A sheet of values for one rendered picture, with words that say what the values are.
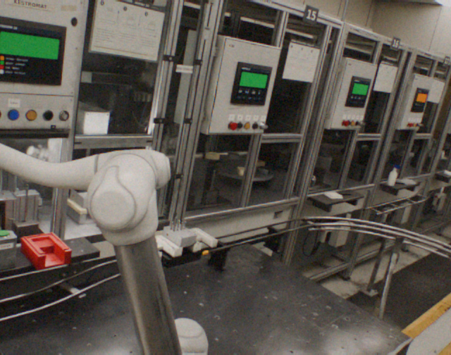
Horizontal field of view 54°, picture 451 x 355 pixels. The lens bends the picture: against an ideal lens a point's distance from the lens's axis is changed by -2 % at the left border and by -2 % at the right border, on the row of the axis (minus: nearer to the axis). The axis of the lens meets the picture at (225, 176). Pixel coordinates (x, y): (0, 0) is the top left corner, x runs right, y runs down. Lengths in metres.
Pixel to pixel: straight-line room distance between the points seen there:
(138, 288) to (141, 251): 0.09
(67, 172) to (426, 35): 9.27
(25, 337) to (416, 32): 9.35
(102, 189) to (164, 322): 0.38
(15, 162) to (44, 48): 0.53
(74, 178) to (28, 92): 0.54
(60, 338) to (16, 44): 1.01
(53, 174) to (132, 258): 0.32
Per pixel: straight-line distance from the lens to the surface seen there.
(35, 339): 1.79
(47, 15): 1.66
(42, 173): 1.24
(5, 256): 1.71
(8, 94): 1.65
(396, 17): 10.41
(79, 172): 1.20
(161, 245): 2.07
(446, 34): 9.95
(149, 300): 1.11
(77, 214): 2.08
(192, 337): 1.40
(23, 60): 1.62
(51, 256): 1.80
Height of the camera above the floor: 1.78
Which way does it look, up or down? 16 degrees down
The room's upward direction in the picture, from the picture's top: 11 degrees clockwise
